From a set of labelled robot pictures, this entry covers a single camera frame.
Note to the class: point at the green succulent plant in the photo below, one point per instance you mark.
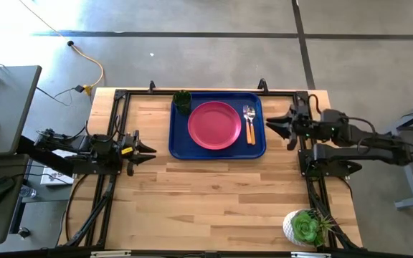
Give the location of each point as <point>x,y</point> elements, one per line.
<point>305,227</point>

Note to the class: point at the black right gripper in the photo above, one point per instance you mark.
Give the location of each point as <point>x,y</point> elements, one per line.
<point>301,123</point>

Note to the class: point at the silver metal bracket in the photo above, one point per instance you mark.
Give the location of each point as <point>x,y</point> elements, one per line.
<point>109,254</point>
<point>310,255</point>

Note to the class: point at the black table clamp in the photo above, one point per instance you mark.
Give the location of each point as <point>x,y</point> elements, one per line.
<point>151,86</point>
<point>262,85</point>

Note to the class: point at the spiky green air plant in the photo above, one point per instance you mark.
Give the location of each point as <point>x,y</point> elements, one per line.
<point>325,225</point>

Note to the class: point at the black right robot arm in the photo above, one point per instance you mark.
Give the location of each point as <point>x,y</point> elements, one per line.
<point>371,150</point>

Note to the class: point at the black aluminium table frame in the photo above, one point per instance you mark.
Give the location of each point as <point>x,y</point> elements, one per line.
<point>210,92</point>

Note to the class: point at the black caster wheel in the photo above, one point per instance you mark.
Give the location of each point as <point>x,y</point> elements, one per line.
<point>23,233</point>

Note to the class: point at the yellow tag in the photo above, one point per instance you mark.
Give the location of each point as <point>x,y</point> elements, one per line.
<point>127,150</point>

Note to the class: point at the green textured cup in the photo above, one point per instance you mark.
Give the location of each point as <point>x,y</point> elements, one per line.
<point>182,102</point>

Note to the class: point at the pink round plate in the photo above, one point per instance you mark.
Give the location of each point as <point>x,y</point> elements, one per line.
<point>213,125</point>

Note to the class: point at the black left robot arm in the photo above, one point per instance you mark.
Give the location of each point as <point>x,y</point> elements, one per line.
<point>99,150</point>

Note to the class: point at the potted succulent plant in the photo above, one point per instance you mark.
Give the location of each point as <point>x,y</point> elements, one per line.
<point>288,229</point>

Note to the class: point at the blue plastic tray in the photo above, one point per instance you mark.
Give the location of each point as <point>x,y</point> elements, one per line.
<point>181,150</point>

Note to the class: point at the clear water bottle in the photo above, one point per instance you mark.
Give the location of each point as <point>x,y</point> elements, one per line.
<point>28,191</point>

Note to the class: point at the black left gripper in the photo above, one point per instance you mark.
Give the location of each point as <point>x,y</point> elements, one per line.
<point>129,141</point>

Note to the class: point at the white printed box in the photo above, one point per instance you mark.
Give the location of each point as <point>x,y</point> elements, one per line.
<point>54,177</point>

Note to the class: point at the grey metal desk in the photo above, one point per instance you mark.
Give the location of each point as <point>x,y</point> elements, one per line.
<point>405,179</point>

